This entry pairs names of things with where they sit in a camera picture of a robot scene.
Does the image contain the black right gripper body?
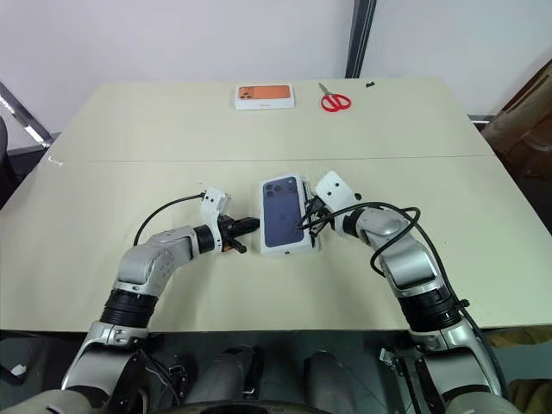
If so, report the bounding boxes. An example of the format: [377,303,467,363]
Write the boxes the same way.
[306,194,331,219]

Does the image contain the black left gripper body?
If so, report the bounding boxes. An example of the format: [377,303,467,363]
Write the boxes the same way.
[215,213,247,255]

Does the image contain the white phone box lid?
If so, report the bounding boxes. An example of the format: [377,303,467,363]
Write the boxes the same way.
[258,173,316,259]

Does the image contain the white phone box base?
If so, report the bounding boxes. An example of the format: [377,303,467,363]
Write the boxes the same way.
[301,174,323,252]

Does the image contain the orange print phone box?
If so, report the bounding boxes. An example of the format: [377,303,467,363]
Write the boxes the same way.
[234,84,298,111]

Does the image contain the dark grey rounded shape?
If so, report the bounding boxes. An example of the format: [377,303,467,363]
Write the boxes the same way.
[185,344,265,405]

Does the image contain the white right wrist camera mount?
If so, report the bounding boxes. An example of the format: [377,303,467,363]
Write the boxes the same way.
[314,170,363,216]

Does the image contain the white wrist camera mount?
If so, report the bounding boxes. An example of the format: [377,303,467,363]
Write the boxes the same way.
[200,186,235,236]
[314,170,363,216]

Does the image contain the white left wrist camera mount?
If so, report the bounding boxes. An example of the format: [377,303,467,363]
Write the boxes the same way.
[200,186,235,236]

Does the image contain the red handled scissors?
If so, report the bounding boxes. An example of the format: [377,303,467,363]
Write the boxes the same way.
[317,82,353,114]

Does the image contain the dark grey wall post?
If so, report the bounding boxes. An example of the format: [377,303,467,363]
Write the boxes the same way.
[346,0,378,79]

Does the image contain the silver metal frame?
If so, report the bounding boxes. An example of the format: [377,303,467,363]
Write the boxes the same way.
[0,81,55,150]

